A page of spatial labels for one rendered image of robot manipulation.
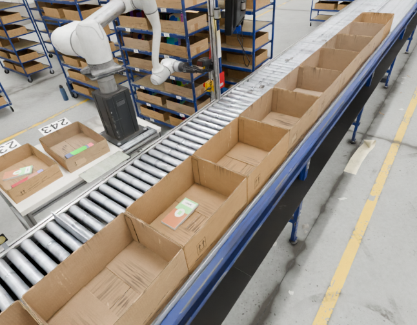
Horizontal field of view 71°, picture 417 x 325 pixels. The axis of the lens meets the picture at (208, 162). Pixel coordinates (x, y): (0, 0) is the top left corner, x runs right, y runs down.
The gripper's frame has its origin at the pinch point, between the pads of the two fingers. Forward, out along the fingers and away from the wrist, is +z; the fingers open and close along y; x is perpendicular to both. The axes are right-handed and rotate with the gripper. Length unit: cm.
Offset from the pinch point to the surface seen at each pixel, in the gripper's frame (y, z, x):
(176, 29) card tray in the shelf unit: 22, -41, -22
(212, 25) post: -2.0, 15.9, -35.8
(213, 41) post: -2.0, 16.0, -25.1
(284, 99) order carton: -21, 81, -4
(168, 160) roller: -82, 35, 21
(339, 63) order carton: 58, 89, 0
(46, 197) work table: -142, -1, 20
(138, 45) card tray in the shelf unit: 21, -95, -3
